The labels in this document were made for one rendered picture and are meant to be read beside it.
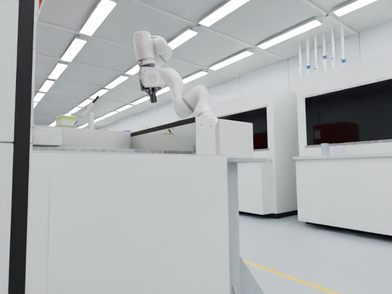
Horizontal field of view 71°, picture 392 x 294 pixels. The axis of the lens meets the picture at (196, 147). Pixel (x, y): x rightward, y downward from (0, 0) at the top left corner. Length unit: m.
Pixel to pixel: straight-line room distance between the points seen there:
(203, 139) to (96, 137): 0.59
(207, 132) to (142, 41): 0.59
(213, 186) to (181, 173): 0.14
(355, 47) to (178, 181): 4.36
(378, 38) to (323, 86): 1.23
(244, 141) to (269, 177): 2.87
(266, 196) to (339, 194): 1.11
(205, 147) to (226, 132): 0.34
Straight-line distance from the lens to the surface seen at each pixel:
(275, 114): 4.36
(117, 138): 1.42
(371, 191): 3.42
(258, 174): 4.15
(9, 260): 0.52
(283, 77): 5.47
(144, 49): 1.38
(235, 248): 1.42
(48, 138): 0.95
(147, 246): 0.82
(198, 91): 1.60
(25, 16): 0.56
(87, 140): 1.37
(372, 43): 4.87
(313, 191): 3.69
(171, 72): 1.74
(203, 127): 1.00
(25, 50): 0.54
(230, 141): 1.33
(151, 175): 0.80
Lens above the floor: 0.78
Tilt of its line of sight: 4 degrees up
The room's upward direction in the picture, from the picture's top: 1 degrees counter-clockwise
